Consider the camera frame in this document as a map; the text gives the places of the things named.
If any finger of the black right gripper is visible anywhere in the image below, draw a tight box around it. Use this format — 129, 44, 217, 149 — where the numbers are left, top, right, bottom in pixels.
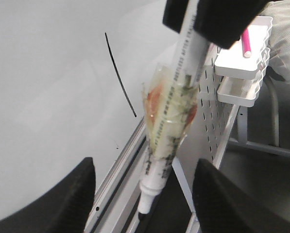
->
194, 0, 268, 49
162, 0, 189, 33

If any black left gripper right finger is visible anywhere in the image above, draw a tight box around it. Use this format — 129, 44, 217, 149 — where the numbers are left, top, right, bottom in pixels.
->
192, 159, 265, 233

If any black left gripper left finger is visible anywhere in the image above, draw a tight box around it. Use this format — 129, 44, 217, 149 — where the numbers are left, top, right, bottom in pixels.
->
0, 157, 96, 233

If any white black-tipped whiteboard marker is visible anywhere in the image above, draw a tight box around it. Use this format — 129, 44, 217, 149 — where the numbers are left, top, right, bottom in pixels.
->
137, 0, 210, 220

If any red round magnet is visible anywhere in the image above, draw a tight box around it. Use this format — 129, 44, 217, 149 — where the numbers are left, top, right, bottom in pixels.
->
146, 83, 198, 127

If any pink marker pen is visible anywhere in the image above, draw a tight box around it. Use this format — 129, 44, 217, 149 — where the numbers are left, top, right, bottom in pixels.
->
241, 28, 252, 58

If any upper white plastic tray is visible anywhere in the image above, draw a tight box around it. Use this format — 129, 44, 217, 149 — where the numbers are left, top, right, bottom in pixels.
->
214, 16, 273, 80

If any white plastic tray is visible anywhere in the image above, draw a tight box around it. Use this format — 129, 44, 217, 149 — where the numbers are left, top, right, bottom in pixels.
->
217, 48, 270, 107
214, 16, 273, 80

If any person in grey trousers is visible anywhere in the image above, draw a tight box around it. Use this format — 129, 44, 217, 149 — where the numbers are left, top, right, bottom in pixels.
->
260, 0, 290, 85

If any lower white plastic tray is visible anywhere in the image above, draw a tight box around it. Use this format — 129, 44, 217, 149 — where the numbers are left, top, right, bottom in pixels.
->
217, 48, 270, 107

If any grey metal chair frame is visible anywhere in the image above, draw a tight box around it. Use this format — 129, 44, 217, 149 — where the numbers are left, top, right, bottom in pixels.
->
228, 76, 290, 158

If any white metal pegboard cart frame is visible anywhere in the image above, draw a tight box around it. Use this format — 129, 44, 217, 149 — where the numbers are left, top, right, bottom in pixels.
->
160, 45, 239, 233

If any white whiteboard with aluminium frame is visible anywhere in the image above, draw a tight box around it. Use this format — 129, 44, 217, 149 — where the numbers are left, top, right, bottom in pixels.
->
0, 0, 177, 220

